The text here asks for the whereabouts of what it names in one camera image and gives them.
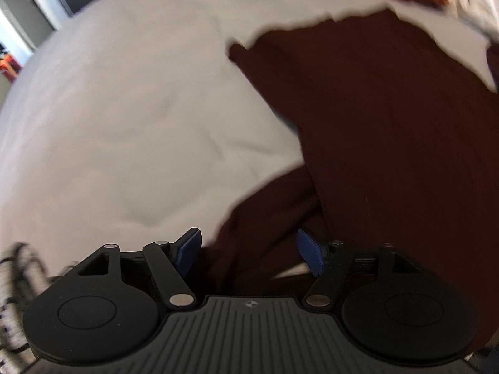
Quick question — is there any dark red sweater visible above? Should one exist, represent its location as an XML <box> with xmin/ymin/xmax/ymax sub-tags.
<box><xmin>208</xmin><ymin>7</ymin><xmax>499</xmax><ymax>359</ymax></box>

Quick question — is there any grey bed sheet mattress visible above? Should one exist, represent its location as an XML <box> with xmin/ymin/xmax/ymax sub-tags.
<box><xmin>1</xmin><ymin>0</ymin><xmax>492</xmax><ymax>274</ymax></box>

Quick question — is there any grey striped folded garment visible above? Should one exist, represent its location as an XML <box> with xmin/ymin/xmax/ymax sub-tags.
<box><xmin>1</xmin><ymin>242</ymin><xmax>58</xmax><ymax>373</ymax></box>

